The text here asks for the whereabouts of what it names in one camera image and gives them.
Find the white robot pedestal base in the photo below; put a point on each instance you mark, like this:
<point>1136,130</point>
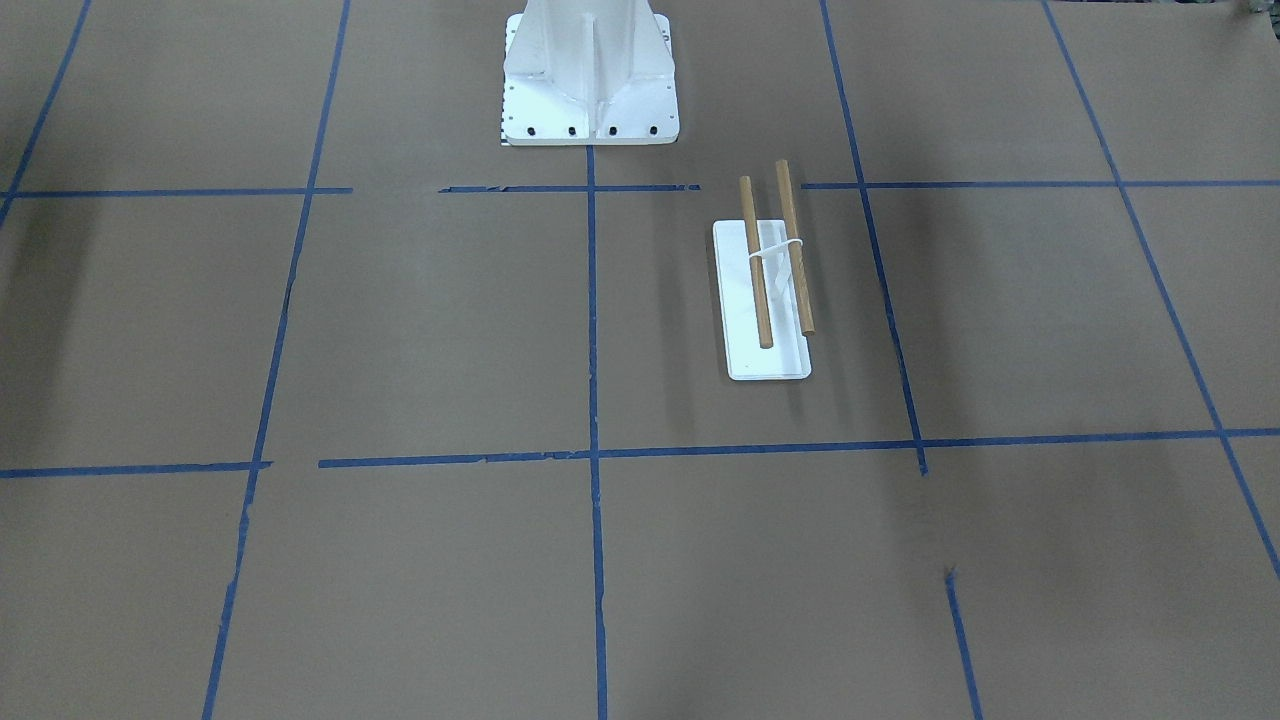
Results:
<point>579,73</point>

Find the white towel rack base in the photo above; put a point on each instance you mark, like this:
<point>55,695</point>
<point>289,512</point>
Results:
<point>789,358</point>

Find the wooden rack rod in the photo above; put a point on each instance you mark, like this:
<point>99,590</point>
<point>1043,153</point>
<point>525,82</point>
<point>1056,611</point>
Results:
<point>759,292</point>
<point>794,246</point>

